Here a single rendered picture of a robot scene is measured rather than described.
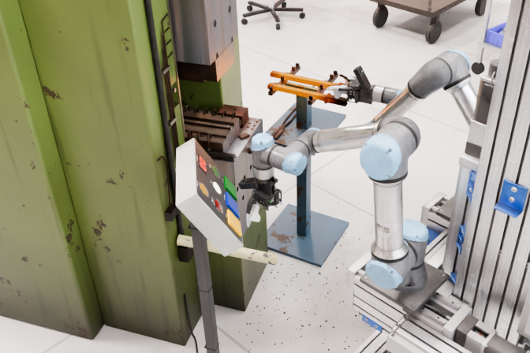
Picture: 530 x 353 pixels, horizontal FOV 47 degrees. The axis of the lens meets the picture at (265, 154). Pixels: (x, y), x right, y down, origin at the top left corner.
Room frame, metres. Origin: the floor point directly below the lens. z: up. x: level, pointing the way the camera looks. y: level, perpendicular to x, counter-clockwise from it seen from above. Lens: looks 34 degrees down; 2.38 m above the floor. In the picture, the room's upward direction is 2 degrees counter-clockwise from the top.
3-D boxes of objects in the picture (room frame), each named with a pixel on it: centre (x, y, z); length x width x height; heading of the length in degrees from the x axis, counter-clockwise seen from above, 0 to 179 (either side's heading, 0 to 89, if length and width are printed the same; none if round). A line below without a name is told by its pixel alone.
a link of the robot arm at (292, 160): (1.68, -0.08, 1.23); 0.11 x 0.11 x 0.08; 52
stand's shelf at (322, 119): (2.69, -0.20, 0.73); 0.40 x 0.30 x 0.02; 150
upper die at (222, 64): (2.34, 0.34, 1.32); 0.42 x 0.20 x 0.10; 70
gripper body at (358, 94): (2.42, -0.44, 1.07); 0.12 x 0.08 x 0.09; 61
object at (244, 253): (1.92, 0.17, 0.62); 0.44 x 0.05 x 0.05; 70
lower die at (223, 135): (2.34, 0.34, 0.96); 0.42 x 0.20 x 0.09; 70
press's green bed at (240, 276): (2.40, 0.33, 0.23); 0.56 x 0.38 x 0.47; 70
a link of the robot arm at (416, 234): (1.52, -0.46, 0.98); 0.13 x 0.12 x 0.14; 142
